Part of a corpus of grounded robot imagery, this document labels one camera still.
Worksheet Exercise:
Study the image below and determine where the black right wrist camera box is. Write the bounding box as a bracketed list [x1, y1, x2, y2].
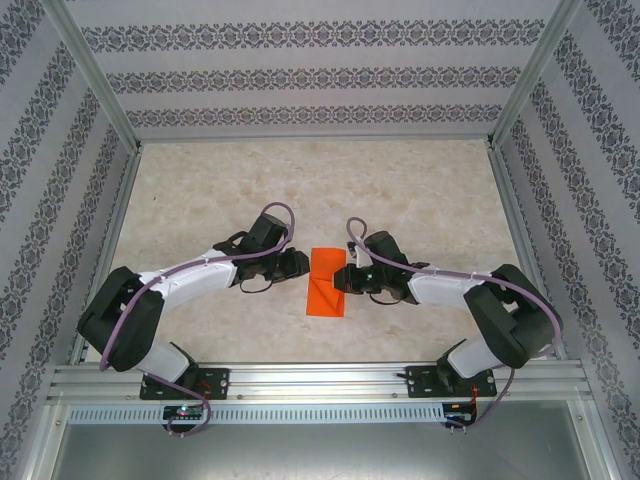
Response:
[363, 230, 409, 265]

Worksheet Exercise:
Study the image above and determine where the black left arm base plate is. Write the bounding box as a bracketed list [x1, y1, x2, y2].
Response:
[139, 367, 231, 401]

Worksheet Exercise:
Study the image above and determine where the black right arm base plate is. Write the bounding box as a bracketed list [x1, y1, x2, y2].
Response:
[405, 364, 497, 400]

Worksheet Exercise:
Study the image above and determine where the orange cloth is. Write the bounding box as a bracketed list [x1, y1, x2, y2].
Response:
[304, 246, 348, 319]

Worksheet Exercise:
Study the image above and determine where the thin black right gripper cable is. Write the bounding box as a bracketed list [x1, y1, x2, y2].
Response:
[368, 289, 404, 307]

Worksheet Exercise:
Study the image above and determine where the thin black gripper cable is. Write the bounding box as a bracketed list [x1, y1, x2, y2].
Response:
[368, 289, 404, 307]
[238, 275, 275, 296]

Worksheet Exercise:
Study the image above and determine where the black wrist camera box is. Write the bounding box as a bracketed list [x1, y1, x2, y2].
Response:
[363, 230, 409, 265]
[248, 212, 292, 251]

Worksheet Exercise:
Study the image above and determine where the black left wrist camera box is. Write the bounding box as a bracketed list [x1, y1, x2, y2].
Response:
[248, 212, 292, 251]

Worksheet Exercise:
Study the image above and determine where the thin black left gripper cable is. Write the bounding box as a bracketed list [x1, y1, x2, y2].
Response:
[238, 275, 275, 296]

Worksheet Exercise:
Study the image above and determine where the grey metal panel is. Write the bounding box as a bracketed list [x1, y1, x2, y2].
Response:
[49, 423, 599, 480]

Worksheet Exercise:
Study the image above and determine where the aluminium frame post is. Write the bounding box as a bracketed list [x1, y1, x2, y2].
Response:
[46, 0, 143, 151]
[485, 0, 586, 150]

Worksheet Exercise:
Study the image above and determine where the slotted grey cable duct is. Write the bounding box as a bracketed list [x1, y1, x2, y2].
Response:
[67, 403, 446, 425]

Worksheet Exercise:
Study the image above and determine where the aluminium mounting rail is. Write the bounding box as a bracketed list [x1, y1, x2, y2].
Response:
[47, 363, 594, 401]

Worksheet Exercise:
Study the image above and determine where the aluminium table side rail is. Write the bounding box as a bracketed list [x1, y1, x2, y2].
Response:
[485, 142, 570, 362]
[67, 142, 146, 365]

